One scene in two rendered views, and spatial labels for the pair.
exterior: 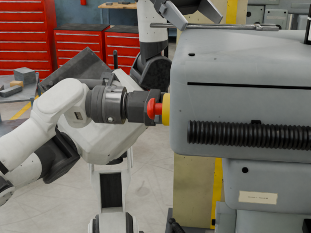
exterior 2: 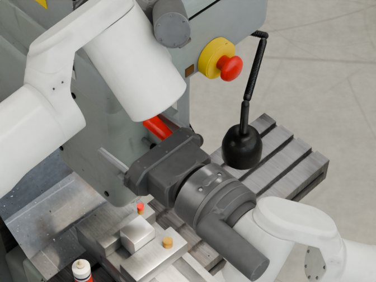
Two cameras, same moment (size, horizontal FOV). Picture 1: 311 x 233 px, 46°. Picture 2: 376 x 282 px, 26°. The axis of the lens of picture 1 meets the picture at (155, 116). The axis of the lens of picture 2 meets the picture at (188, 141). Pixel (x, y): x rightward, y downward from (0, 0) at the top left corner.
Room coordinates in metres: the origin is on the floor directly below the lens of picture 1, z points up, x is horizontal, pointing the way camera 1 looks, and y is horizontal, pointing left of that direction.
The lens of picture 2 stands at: (1.30, 0.47, 2.58)
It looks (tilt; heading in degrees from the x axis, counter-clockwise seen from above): 50 degrees down; 219
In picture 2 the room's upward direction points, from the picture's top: straight up
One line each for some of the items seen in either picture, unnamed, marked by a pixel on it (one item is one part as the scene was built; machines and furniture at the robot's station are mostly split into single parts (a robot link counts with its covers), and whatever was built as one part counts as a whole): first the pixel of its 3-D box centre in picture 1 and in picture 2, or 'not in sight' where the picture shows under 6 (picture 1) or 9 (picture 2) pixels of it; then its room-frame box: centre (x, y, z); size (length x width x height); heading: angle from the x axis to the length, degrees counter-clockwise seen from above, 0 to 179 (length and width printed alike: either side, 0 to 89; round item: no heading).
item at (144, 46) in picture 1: (153, 59); not in sight; (1.18, 0.01, 1.71); 0.12 x 0.09 x 0.14; 17
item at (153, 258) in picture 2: not in sight; (154, 257); (0.60, -0.20, 1.01); 0.15 x 0.06 x 0.04; 171
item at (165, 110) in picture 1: (169, 109); (216, 58); (0.63, -0.02, 1.76); 0.06 x 0.02 x 0.06; 173
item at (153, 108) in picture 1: (156, 108); (228, 66); (0.63, 0.00, 1.76); 0.04 x 0.03 x 0.04; 173
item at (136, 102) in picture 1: (132, 107); (188, 182); (0.79, 0.05, 1.70); 0.13 x 0.12 x 0.10; 173
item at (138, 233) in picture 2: not in sight; (137, 236); (0.59, -0.25, 1.03); 0.06 x 0.05 x 0.06; 171
